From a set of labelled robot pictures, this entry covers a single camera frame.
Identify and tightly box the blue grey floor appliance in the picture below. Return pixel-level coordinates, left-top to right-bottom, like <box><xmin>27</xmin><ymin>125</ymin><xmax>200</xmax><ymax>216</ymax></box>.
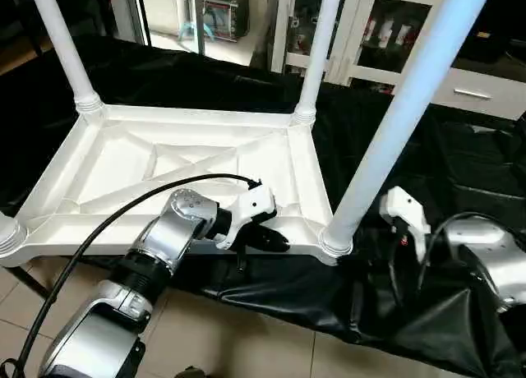
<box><xmin>184</xmin><ymin>0</ymin><xmax>252</xmax><ymax>43</ymax></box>

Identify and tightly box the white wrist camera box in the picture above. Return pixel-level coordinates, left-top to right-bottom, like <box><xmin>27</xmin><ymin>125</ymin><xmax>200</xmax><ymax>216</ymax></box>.
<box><xmin>215</xmin><ymin>184</ymin><xmax>277</xmax><ymax>252</ymax></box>
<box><xmin>377</xmin><ymin>186</ymin><xmax>433</xmax><ymax>265</ymax></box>

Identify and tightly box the white glass-door cabinet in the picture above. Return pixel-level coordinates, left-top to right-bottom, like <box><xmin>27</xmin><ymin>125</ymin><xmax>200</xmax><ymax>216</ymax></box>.
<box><xmin>270</xmin><ymin>0</ymin><xmax>450</xmax><ymax>96</ymax></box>

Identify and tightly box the white plastic table top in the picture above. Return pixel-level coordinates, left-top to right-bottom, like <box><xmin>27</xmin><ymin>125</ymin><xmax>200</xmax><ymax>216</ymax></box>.
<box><xmin>0</xmin><ymin>104</ymin><xmax>355</xmax><ymax>269</ymax></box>

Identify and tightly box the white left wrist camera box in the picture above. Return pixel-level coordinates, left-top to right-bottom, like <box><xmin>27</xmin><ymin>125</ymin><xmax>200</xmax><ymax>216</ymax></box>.
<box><xmin>215</xmin><ymin>184</ymin><xmax>277</xmax><ymax>252</ymax></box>

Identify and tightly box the black metal bench leg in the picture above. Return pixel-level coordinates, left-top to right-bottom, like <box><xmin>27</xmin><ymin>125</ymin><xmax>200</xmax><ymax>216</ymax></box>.
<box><xmin>12</xmin><ymin>261</ymin><xmax>52</xmax><ymax>302</ymax></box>

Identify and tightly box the black work mat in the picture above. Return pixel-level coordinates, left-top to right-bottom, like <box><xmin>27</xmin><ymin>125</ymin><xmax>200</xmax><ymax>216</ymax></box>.
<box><xmin>0</xmin><ymin>31</ymin><xmax>526</xmax><ymax>377</ymax></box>

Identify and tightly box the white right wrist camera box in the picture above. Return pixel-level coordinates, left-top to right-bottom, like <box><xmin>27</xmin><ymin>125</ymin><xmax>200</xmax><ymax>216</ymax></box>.
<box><xmin>377</xmin><ymin>186</ymin><xmax>433</xmax><ymax>265</ymax></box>

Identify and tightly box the white drawer unit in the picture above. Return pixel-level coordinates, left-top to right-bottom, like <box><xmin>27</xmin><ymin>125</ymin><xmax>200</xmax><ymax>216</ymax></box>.
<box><xmin>431</xmin><ymin>66</ymin><xmax>526</xmax><ymax>121</ymax></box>

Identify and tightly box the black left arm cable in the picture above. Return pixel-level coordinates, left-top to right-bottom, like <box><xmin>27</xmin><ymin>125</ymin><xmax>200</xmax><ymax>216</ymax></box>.
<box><xmin>3</xmin><ymin>173</ymin><xmax>265</xmax><ymax>378</ymax></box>

